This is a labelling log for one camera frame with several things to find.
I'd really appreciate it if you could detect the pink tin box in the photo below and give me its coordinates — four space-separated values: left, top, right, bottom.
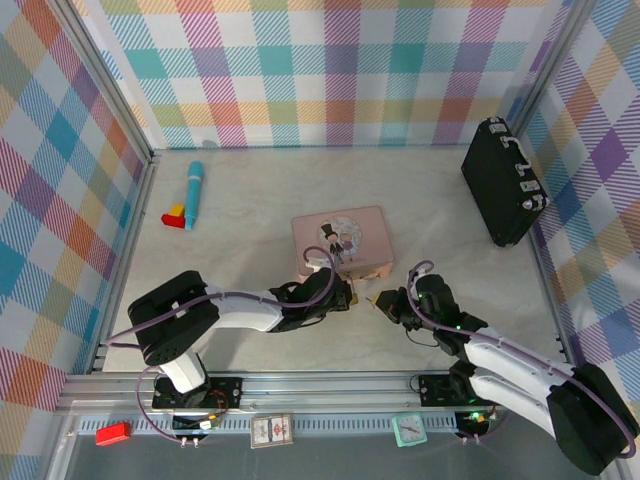
291 204 396 282

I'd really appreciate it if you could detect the playing card deck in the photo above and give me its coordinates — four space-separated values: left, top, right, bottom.
249 412 295 450

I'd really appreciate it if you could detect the small black controller board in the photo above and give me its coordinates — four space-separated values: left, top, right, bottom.
454 409 496 436
172 413 221 436

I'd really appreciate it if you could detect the black briefcase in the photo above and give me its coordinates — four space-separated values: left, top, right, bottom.
459 115 551 249

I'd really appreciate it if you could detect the teal alarm clock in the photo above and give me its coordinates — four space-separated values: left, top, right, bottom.
391 413 430 448

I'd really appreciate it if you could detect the blue marker pen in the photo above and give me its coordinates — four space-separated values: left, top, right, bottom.
184 160 206 233

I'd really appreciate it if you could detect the red rectangular block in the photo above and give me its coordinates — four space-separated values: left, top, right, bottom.
95 422 133 446

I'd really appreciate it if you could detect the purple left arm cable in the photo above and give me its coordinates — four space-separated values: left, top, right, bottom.
102 245 335 446

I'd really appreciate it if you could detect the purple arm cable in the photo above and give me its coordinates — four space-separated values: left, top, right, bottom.
405 258 639 461
102 245 335 446

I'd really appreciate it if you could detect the long aluminium base rail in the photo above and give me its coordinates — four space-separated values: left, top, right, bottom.
57 372 609 416

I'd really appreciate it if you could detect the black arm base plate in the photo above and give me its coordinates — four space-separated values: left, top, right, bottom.
151 374 245 412
417 373 481 407

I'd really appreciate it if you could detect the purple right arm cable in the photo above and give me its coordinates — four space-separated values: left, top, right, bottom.
405 258 639 461

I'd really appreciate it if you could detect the perforated metal cable tray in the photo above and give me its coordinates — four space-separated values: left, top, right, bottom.
74 414 461 436

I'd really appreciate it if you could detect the aluminium frame corner post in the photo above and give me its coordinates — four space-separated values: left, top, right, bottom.
52 0 156 166
507 0 594 134

